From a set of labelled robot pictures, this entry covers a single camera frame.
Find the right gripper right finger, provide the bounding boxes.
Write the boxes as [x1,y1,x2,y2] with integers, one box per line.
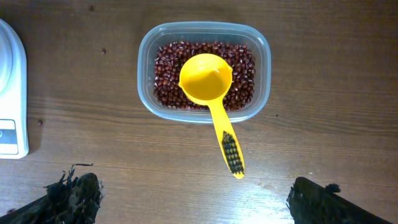
[287,177,391,224]

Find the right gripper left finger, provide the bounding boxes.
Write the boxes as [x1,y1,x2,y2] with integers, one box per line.
[1,164,104,224]

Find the yellow plastic measuring scoop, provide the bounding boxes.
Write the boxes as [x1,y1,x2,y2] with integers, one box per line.
[178,54,245,179]

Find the white digital kitchen scale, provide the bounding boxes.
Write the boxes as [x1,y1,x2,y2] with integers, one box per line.
[1,20,29,159]

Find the red adzuki beans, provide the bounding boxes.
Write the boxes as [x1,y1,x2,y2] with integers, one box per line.
[153,40,256,111]

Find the clear plastic food container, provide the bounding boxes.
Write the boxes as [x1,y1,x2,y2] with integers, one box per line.
[137,21,272,124]

